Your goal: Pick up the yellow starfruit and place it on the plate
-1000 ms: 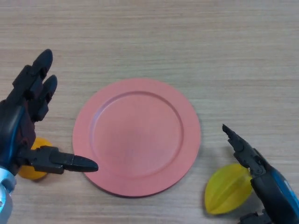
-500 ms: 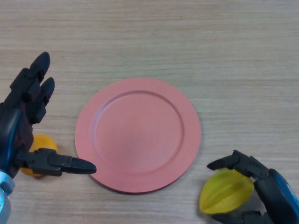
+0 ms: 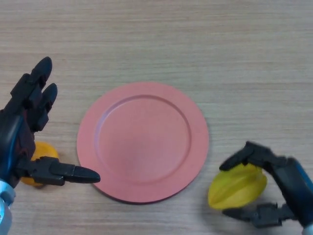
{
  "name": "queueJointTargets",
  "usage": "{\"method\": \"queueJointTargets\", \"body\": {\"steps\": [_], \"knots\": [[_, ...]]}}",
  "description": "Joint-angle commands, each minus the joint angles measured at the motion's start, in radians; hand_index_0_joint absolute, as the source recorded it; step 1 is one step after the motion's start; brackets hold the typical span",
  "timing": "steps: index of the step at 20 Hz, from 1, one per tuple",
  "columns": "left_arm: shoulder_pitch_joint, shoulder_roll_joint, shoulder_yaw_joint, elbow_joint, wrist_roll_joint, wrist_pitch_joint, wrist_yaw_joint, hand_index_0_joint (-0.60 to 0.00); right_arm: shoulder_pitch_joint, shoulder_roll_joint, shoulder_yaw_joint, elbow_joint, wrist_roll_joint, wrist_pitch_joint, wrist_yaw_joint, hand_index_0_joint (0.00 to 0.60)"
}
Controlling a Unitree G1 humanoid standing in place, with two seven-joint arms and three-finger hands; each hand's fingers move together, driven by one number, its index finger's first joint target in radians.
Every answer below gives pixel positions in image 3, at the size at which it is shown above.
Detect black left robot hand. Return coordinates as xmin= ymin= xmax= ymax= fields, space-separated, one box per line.
xmin=0 ymin=56 xmax=101 ymax=188

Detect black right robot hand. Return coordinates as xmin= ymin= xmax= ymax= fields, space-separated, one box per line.
xmin=219 ymin=141 xmax=313 ymax=229

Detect yellow starfruit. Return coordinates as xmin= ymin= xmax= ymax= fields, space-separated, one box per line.
xmin=207 ymin=163 xmax=268 ymax=211

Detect pink round plate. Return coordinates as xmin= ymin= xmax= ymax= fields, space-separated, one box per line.
xmin=76 ymin=82 xmax=210 ymax=204

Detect orange round fruit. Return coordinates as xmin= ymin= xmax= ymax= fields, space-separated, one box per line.
xmin=21 ymin=141 xmax=60 ymax=188

